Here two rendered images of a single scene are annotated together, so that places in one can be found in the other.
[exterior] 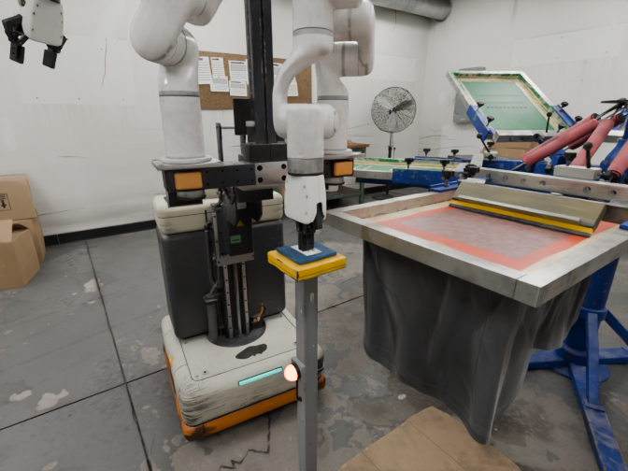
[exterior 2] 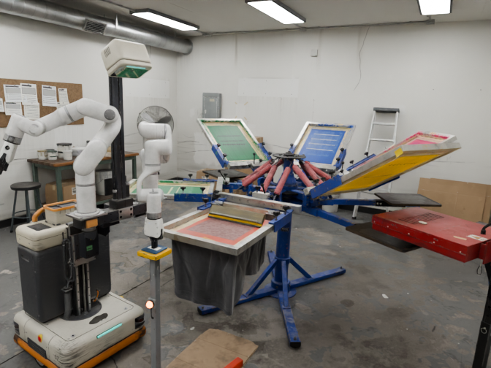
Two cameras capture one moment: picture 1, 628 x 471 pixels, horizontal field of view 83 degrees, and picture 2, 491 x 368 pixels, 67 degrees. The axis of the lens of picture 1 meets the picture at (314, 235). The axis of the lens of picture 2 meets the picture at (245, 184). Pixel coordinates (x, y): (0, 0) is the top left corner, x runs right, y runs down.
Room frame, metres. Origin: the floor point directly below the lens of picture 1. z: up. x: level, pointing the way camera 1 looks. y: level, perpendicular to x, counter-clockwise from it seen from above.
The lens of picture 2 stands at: (-1.12, 0.46, 1.74)
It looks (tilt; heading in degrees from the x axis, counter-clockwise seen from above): 12 degrees down; 332
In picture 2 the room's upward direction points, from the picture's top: 2 degrees clockwise
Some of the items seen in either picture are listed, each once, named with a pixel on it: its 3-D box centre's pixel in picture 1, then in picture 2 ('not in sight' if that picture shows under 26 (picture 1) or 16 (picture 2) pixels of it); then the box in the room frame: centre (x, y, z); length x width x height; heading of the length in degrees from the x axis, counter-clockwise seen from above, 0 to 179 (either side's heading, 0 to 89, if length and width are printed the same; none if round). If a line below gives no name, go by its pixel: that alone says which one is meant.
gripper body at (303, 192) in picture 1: (306, 193); (154, 225); (0.75, 0.02, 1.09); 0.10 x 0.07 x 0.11; 35
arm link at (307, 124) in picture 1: (313, 129); (155, 199); (0.78, 0.00, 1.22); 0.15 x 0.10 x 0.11; 170
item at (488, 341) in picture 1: (420, 323); (201, 273); (0.81, -0.27, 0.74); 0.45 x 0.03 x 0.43; 35
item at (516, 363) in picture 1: (548, 329); (250, 266); (0.77, -0.59, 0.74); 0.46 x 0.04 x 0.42; 125
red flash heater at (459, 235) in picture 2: not in sight; (440, 231); (0.17, -1.50, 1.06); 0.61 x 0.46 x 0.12; 5
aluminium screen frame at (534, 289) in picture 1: (494, 218); (227, 223); (0.97, -0.51, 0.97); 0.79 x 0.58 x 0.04; 125
